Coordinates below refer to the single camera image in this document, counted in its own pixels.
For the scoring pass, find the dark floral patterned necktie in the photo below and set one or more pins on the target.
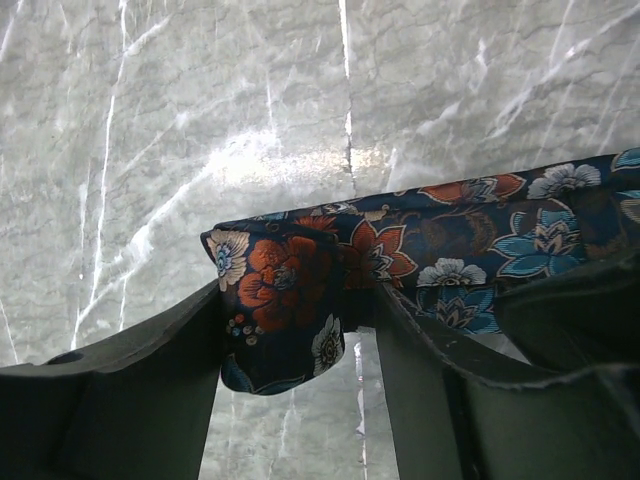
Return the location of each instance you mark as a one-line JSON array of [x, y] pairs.
[[294, 283]]

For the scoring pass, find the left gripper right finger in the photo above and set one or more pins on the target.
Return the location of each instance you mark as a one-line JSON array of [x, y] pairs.
[[459, 410]]

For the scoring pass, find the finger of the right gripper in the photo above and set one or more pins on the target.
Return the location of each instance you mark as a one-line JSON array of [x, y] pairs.
[[584, 317]]

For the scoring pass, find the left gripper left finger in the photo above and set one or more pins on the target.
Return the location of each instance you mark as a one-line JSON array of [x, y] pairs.
[[136, 405]]

